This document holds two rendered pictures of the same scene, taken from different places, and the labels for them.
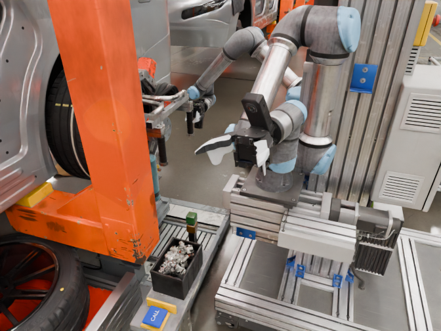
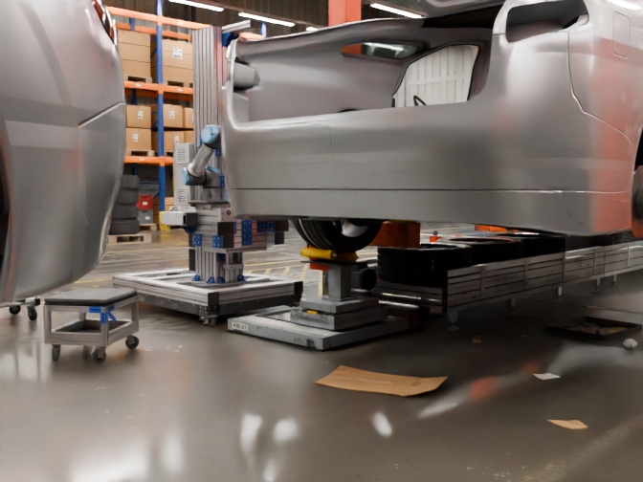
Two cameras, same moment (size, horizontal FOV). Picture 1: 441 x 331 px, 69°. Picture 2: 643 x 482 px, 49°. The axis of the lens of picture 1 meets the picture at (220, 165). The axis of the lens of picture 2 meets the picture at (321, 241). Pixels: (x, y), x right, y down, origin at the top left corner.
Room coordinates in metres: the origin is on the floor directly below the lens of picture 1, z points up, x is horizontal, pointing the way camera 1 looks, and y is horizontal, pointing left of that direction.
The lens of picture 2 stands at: (5.61, 2.38, 0.92)
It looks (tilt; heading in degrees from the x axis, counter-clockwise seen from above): 4 degrees down; 206
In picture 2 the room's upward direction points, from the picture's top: straight up
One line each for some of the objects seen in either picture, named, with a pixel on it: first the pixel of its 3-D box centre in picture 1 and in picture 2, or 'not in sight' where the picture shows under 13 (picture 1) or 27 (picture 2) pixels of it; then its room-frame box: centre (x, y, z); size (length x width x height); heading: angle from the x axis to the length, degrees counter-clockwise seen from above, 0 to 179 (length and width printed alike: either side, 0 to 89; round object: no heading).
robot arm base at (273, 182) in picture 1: (274, 171); not in sight; (1.09, -0.22, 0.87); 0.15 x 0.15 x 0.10
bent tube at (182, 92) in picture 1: (162, 88); not in sight; (1.64, 0.30, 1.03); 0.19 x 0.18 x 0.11; 72
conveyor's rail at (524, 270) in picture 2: not in sight; (536, 271); (0.08, 1.54, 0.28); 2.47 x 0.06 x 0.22; 162
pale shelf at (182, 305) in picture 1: (175, 286); not in sight; (0.89, 0.18, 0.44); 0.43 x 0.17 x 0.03; 162
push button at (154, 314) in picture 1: (155, 317); not in sight; (0.73, 0.24, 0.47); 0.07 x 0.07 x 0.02; 72
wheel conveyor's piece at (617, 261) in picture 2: not in sight; (581, 260); (-1.69, 1.69, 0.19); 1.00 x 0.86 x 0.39; 162
